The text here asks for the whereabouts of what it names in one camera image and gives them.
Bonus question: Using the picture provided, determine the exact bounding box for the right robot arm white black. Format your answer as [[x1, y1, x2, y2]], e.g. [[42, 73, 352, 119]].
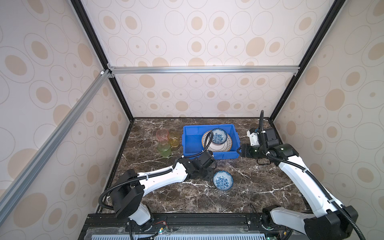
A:
[[237, 111, 365, 240]]

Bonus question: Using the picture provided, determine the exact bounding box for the yellow transparent cup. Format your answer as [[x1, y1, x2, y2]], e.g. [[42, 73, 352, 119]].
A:
[[169, 131, 181, 148]]

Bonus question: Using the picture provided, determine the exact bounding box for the left diagonal aluminium frame bar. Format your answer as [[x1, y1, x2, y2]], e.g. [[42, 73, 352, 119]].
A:
[[1, 69, 112, 225]]

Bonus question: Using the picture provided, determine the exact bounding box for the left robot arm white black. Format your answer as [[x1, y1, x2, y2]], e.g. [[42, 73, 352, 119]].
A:
[[98, 131, 218, 228]]

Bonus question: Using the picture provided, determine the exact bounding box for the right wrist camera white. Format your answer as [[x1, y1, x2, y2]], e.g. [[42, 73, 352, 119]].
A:
[[247, 130, 260, 147]]

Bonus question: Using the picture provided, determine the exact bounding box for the green transparent cup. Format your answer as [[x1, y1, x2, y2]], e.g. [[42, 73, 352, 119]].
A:
[[157, 141, 171, 158]]

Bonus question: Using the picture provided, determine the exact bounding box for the pink transparent cup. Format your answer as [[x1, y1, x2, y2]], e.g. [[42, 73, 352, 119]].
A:
[[156, 129, 169, 142]]

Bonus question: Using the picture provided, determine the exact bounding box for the horizontal aluminium frame bar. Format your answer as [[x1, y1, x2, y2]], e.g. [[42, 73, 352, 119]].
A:
[[110, 66, 300, 74]]

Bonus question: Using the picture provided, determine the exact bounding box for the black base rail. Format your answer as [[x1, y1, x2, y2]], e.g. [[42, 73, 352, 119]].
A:
[[79, 213, 308, 240]]

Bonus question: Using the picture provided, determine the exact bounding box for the blue floral ceramic bowl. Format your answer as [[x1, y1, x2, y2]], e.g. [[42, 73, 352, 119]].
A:
[[212, 128, 228, 145]]

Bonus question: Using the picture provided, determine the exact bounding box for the blue plastic bin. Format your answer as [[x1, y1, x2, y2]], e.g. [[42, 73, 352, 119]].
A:
[[182, 124, 241, 160]]

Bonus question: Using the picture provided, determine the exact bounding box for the dotted yellow rim plate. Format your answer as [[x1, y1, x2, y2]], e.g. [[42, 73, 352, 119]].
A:
[[202, 132, 233, 152]]

